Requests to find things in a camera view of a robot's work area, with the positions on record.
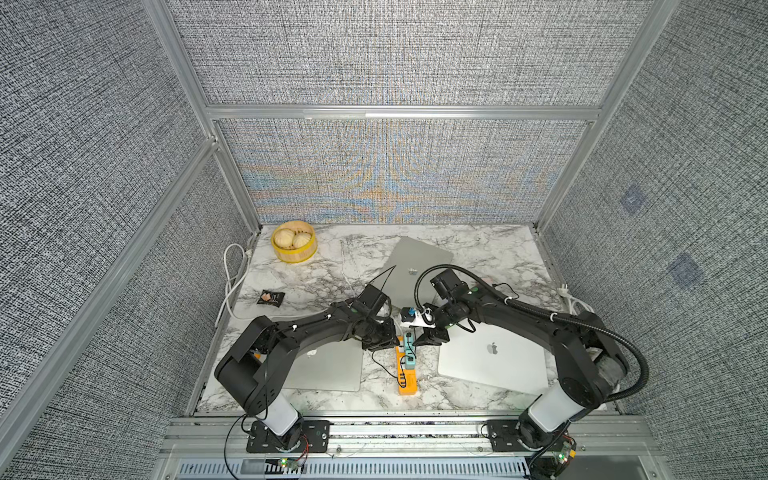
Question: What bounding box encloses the steamed bun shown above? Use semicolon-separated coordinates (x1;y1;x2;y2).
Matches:
292;232;312;249
273;228;296;250

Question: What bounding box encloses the white power strip cable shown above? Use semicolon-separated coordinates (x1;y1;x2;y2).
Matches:
556;283;595;316

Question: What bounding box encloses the left steamed bun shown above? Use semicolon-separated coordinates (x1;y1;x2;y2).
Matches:
273;228;296;250

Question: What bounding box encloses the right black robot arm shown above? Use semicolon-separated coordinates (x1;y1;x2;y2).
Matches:
400;264;650;455

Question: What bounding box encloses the silver laptop at back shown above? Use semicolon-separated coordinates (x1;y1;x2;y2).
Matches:
383;237;454;308

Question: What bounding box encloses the right steamed bun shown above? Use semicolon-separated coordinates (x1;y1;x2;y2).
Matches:
292;232;312;249

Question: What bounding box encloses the yellow wooden steamer basket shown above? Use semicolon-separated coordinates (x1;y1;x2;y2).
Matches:
271;220;318;264

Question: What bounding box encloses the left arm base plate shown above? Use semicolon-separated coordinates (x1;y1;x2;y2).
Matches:
246;419;332;455

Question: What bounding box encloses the white cable at left edge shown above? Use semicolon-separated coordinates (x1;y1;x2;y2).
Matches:
214;242;313;328

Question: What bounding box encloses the silver laptop front right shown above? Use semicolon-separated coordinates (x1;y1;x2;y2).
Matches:
437;324;549;396

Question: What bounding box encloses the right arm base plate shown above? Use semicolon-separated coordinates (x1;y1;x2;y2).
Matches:
483;419;545;453

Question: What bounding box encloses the silver laptop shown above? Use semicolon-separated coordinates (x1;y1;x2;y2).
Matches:
437;324;549;396
383;237;454;308
284;340;363;392

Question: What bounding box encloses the aluminium front rail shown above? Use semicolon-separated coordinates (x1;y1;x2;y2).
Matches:
150;411;673;479

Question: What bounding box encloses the orange power strip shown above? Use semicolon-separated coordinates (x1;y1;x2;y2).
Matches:
395;336;418;396

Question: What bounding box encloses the small black snack packet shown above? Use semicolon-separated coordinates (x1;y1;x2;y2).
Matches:
257;290;285;308

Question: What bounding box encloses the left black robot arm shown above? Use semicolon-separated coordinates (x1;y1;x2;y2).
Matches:
214;284;398;443

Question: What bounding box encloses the silver laptop front left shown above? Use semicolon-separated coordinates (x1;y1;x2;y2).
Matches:
284;340;363;392

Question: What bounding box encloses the teal charger plug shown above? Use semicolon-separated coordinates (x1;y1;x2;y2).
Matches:
403;332;417;370

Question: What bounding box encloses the black charger cable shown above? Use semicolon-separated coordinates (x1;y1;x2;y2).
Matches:
370;350;402;380

